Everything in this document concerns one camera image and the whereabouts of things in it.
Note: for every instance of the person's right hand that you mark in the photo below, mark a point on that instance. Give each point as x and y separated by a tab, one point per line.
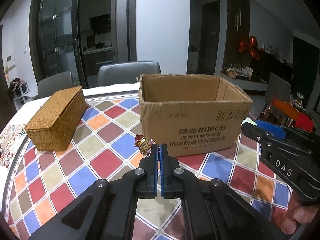
297	216

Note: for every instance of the dark framed sliding glass door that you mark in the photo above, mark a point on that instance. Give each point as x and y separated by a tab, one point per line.
57	35

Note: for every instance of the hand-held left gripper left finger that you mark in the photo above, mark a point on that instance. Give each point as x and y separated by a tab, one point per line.
155	160

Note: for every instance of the white figurine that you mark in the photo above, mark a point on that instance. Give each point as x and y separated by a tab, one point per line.
298	100

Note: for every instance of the white low cabinet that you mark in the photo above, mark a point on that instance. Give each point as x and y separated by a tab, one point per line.
250	83

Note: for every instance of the wooden high chair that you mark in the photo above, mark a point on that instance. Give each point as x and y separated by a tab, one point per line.
285	110

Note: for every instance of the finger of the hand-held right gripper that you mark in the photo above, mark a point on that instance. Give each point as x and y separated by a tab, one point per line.
255	132
271	128

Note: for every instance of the white intercom panel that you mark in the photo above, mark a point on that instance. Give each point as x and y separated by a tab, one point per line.
9	60

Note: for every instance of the dark room door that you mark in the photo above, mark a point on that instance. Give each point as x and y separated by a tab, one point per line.
211	40

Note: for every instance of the woven rattan lidded box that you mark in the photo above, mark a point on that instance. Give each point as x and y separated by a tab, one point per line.
55	120

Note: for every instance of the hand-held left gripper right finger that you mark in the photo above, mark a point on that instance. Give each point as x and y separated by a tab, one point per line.
163	160

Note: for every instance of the cardboard box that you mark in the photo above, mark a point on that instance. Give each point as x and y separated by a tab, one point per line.
195	120

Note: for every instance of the red cloth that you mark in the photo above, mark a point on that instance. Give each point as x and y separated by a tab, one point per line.
305	122

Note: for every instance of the fruit basket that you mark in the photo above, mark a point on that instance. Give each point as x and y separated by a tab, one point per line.
231	73

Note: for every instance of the checkered colourful tablecloth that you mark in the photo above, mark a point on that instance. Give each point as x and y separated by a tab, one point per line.
75	155

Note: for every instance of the silver refrigerator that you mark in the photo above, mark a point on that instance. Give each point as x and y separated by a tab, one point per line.
122	25

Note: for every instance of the gold brown candy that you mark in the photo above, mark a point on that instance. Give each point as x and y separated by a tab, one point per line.
145	145

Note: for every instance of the tall dark wardrobe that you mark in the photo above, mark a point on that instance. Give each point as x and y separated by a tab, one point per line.
237	30

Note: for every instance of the white carton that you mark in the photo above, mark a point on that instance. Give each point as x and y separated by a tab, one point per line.
193	61

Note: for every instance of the red foil balloons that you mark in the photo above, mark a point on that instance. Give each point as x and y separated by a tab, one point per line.
250	47

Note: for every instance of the white shoe rack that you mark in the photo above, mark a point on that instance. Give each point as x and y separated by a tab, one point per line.
20	92

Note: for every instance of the dark sideboard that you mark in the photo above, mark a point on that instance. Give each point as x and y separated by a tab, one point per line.
275	65

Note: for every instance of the grey dining chair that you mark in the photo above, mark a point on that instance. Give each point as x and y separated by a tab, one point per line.
127	73
56	83
277	90

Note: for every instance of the floral patterned mat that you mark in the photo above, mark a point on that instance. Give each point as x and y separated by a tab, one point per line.
11	142

